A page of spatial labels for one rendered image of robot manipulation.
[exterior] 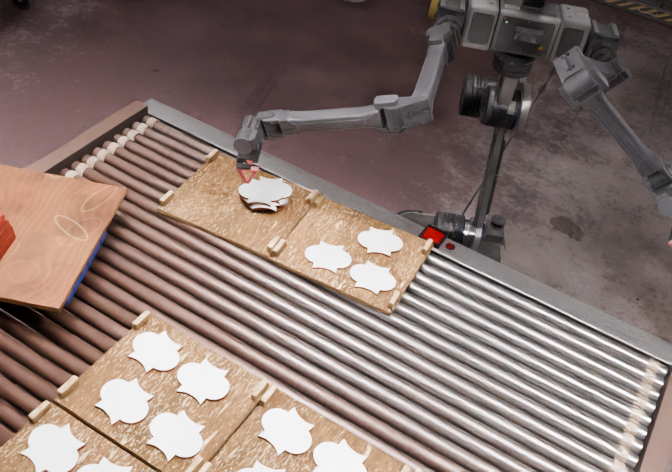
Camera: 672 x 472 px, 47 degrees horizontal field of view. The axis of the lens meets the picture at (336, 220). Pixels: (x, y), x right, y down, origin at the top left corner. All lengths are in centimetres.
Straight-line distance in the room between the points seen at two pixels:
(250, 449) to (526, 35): 152
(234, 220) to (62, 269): 58
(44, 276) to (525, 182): 296
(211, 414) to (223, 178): 93
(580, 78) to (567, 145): 271
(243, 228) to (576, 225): 230
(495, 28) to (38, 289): 161
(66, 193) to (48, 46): 286
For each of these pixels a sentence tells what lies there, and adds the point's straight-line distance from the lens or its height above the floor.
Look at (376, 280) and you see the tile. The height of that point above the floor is 94.
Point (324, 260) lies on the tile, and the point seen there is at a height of 94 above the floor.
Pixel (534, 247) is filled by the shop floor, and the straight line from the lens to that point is 409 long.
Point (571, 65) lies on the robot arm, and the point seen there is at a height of 160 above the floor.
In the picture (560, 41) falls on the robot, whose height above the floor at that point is 145.
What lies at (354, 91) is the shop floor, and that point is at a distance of 491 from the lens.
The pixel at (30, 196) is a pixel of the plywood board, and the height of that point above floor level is 104.
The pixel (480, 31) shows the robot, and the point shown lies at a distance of 265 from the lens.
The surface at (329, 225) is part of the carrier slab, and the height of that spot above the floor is 94.
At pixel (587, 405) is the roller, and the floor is 92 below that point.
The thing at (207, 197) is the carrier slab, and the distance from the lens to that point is 258.
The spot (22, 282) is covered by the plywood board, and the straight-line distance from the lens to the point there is 221.
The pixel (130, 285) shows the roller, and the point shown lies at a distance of 233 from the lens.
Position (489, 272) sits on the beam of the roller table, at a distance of 252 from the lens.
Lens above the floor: 262
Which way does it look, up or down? 42 degrees down
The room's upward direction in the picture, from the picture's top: 9 degrees clockwise
